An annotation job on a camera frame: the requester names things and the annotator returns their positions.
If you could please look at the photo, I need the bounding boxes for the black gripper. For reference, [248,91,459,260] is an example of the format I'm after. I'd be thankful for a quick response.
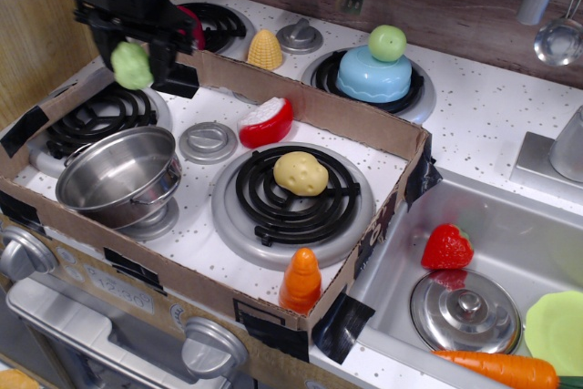
[74,0,193,87]

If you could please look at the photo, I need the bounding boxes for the light green toy broccoli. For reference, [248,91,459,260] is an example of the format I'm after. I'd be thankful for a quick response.
[110,42,154,90]

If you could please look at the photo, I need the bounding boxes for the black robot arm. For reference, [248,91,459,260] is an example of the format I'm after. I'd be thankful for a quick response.
[74,0,199,97]

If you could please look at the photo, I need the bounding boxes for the stainless steel pot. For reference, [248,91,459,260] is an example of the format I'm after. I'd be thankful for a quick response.
[56,126,181,230]

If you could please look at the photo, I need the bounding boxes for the steel pot lid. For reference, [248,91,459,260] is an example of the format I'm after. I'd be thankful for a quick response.
[409,269,522,354]

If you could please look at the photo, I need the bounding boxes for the dark red toy pepper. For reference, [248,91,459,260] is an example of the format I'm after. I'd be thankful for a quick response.
[178,5,206,50]

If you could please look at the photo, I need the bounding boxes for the silver stove knob centre front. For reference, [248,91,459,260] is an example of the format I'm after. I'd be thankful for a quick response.
[179,121,239,164]

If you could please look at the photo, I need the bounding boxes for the silver stove knob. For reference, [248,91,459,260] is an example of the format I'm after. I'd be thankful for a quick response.
[276,18,323,55]
[179,121,239,164]

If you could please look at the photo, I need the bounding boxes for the yellow toy corn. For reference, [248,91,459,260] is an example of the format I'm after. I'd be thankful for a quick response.
[247,29,283,70]

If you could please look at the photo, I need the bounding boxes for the red white toy cheese wedge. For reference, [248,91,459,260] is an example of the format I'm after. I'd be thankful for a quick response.
[237,97,293,148]

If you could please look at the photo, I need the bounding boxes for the silver stove knob centre back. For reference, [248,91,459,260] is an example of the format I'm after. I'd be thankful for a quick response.
[276,18,323,55]

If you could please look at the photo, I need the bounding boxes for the cardboard fence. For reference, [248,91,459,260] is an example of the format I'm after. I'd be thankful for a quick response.
[1,51,438,348]

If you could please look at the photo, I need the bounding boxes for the yellow toy potato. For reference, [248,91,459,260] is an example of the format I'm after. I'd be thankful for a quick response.
[273,151,329,197]

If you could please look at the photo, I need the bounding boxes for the black burner front right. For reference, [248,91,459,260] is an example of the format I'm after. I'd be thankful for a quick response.
[211,143,375,271]

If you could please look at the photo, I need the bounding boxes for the light blue toy bowl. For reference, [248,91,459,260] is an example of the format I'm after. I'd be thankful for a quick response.
[335,46,413,104]

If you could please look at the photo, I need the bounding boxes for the silver oven knob left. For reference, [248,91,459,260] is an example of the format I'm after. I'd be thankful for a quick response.
[1,226,58,282]

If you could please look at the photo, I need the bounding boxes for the silver oven knob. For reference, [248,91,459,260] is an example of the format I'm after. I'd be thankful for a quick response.
[1,226,58,282]
[181,316,249,380]

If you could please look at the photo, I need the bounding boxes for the green toy apple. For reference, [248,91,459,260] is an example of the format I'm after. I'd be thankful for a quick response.
[368,25,407,62]

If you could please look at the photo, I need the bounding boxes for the black burner back right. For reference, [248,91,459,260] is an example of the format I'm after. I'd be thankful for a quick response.
[302,48,436,125]

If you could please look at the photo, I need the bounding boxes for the orange toy carrot piece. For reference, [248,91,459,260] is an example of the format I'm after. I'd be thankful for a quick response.
[279,248,322,315]

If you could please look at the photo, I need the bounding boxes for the silver oven knob right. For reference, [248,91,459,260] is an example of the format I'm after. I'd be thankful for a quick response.
[181,316,249,380]

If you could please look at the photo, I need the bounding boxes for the orange object bottom left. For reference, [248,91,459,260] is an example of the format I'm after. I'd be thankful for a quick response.
[0,369,40,389]

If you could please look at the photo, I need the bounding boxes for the red toy strawberry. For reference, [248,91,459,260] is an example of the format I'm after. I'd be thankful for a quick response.
[421,223,474,270]

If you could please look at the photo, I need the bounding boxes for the hanging steel ladle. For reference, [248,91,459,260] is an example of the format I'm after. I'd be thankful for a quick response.
[533,0,582,67]

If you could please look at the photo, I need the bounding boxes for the stainless steel sink basin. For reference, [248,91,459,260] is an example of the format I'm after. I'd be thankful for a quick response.
[351,171,582,388]

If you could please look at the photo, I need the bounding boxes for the long orange toy carrot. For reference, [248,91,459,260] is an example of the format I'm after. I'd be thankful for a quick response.
[434,351,559,388]

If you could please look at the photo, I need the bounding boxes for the light green toy plate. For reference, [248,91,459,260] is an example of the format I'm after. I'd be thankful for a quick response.
[524,291,582,376]

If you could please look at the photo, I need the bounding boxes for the silver oven door handle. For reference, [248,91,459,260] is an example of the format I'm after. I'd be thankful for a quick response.
[6,279,231,388]

